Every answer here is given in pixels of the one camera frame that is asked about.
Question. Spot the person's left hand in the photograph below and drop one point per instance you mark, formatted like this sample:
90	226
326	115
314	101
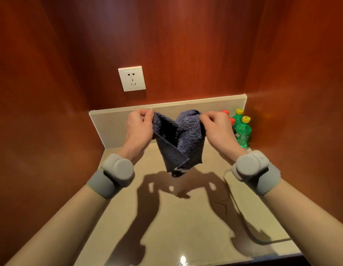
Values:
138	132

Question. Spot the person's right hand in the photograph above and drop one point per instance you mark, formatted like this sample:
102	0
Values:
220	132

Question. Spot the dark blue cloth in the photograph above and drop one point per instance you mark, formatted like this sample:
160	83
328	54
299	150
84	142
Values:
185	135

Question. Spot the beige plastic tray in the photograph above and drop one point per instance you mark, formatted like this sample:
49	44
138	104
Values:
251	202

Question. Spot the person's left forearm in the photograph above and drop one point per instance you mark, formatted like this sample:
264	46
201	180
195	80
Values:
58	232

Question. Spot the red-capped cola bottle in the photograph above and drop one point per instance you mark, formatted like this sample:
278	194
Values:
225	112
232	121

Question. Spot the yellow-capped green soda bottle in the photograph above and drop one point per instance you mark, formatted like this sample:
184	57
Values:
238	116
243	134

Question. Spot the beige stone backsplash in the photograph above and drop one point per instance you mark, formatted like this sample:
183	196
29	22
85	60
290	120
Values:
113	127

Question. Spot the grey left wrist tracker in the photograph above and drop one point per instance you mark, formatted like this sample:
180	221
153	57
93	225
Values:
119	168

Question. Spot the grey wrist tracker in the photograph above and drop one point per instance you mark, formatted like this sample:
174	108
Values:
119	168
249	164

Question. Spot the grey right wrist tracker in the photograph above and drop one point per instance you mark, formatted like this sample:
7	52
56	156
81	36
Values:
249	164

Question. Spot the white wall socket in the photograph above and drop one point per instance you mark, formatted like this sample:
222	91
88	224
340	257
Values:
132	78

